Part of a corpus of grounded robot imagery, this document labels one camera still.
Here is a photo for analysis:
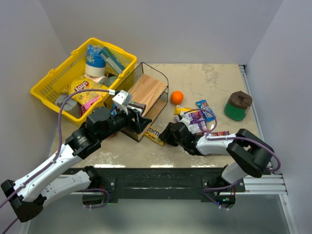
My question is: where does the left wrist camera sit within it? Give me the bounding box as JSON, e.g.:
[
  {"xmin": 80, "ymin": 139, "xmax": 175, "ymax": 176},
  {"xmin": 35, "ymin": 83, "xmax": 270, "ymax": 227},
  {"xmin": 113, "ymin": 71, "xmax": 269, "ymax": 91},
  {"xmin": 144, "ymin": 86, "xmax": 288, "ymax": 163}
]
[{"xmin": 112, "ymin": 90, "xmax": 132, "ymax": 114}]

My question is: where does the blue M&M's bag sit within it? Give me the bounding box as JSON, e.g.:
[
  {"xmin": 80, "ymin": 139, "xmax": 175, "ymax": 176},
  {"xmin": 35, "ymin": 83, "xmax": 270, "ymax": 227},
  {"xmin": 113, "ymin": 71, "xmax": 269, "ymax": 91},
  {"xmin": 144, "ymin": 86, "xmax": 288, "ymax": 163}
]
[
  {"xmin": 110, "ymin": 104, "xmax": 117, "ymax": 116},
  {"xmin": 196, "ymin": 99, "xmax": 215, "ymax": 122}
]

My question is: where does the small yellow snack bar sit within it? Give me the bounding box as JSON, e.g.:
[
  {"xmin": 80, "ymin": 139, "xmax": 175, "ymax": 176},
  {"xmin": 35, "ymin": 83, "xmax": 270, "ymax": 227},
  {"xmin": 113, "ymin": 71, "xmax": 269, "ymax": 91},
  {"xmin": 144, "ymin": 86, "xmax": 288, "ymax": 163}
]
[{"xmin": 174, "ymin": 105, "xmax": 196, "ymax": 115}]

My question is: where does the orange near shelf back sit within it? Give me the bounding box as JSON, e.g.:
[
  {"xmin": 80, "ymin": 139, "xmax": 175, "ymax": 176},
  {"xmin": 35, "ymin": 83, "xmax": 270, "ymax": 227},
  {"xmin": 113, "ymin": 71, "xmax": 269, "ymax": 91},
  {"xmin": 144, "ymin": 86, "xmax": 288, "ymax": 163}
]
[{"xmin": 171, "ymin": 91, "xmax": 184, "ymax": 105}]

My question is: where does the pink tissue roll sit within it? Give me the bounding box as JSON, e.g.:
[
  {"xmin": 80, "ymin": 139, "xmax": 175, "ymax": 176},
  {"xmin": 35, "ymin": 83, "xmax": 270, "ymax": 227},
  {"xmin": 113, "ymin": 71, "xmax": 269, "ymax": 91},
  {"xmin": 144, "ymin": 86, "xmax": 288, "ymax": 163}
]
[{"xmin": 84, "ymin": 74, "xmax": 107, "ymax": 85}]

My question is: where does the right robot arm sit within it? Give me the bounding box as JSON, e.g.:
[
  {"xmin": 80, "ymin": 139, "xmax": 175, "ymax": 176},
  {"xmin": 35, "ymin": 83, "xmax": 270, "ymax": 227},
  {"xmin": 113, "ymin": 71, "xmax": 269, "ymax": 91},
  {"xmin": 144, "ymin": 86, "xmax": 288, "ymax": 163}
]
[{"xmin": 159, "ymin": 122, "xmax": 273, "ymax": 186}]

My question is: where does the yellow Lay's chips bag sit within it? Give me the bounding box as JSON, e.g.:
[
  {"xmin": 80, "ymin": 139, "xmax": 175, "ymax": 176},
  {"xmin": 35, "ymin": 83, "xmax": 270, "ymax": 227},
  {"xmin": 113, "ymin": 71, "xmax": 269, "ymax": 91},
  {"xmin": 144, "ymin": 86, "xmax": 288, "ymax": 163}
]
[{"xmin": 62, "ymin": 76, "xmax": 109, "ymax": 104}]

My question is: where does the green cup brown lid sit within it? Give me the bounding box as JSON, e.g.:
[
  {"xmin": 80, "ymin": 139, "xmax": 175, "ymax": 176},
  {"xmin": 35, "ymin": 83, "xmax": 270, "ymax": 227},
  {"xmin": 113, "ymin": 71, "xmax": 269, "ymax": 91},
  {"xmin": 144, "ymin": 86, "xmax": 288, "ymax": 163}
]
[{"xmin": 224, "ymin": 91, "xmax": 253, "ymax": 121}]

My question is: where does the green round ball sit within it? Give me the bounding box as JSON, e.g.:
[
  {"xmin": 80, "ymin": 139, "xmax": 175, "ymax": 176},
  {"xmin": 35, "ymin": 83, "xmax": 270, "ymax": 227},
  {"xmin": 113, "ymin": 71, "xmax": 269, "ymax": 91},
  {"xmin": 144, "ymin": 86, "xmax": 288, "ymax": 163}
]
[{"xmin": 105, "ymin": 76, "xmax": 118, "ymax": 87}]

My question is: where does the yellow plastic basket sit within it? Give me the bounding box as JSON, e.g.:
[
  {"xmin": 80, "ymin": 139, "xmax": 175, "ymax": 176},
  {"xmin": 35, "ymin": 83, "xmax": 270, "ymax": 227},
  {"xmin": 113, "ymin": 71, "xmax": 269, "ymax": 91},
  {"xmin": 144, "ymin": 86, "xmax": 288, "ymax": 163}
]
[{"xmin": 30, "ymin": 38, "xmax": 137, "ymax": 112}]

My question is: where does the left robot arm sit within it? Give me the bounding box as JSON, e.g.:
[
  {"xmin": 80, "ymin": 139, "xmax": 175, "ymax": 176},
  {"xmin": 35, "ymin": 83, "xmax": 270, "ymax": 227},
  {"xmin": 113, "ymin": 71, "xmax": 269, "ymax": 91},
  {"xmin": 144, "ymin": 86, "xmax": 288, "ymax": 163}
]
[{"xmin": 1, "ymin": 107, "xmax": 152, "ymax": 222}]

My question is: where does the yellow M&M's bag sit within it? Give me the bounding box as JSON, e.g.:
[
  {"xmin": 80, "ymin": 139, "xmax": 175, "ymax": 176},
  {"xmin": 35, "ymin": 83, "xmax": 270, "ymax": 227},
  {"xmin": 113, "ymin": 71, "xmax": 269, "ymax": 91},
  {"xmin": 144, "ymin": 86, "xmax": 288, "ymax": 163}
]
[{"xmin": 144, "ymin": 126, "xmax": 165, "ymax": 146}]

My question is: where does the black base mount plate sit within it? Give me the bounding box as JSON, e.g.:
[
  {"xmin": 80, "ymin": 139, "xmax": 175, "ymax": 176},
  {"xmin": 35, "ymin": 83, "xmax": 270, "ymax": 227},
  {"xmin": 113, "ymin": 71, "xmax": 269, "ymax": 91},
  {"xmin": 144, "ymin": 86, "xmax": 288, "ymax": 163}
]
[{"xmin": 83, "ymin": 166, "xmax": 245, "ymax": 208}]

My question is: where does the brown chocolate bag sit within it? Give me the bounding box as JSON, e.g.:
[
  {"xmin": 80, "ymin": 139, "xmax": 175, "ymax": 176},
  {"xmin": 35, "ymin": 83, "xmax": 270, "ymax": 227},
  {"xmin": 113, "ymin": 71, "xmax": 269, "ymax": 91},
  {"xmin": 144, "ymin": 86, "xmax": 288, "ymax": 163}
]
[{"xmin": 128, "ymin": 101, "xmax": 146, "ymax": 114}]

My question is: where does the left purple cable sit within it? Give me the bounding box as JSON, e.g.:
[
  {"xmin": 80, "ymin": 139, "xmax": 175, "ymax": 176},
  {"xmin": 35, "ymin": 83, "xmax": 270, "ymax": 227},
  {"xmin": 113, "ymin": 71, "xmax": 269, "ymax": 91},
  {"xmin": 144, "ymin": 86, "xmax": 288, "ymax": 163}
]
[{"xmin": 0, "ymin": 89, "xmax": 115, "ymax": 234}]

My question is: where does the pink package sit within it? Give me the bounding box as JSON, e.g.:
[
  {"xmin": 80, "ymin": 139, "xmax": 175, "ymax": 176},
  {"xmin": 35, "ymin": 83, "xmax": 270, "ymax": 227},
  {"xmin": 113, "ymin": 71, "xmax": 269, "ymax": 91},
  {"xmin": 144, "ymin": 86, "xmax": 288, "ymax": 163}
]
[{"xmin": 81, "ymin": 96, "xmax": 100, "ymax": 115}]

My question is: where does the teal box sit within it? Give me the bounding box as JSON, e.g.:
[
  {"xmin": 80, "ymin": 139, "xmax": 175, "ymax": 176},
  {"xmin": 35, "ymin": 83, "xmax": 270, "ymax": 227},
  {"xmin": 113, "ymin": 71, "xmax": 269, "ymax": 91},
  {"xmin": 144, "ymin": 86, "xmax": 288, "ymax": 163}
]
[{"xmin": 98, "ymin": 47, "xmax": 125, "ymax": 75}]

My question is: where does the purple Fox's candy bag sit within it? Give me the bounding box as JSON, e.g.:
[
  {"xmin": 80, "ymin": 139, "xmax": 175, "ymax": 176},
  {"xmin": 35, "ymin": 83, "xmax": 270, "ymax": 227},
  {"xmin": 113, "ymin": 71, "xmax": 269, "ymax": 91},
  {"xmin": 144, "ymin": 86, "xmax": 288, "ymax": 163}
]
[{"xmin": 177, "ymin": 111, "xmax": 209, "ymax": 134}]

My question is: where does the wood and wire shelf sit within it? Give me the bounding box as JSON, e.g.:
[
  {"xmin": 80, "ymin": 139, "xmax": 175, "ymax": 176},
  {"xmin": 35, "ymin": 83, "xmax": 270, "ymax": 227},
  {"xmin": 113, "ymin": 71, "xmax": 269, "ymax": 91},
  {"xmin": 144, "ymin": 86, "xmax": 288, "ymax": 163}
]
[{"xmin": 121, "ymin": 62, "xmax": 169, "ymax": 142}]

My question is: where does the grey crumpled cloth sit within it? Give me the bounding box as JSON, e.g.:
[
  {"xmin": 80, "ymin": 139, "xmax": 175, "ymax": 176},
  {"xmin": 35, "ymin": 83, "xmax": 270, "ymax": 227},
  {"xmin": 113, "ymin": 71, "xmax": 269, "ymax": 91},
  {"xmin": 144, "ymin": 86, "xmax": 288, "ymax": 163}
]
[{"xmin": 54, "ymin": 94, "xmax": 81, "ymax": 118}]

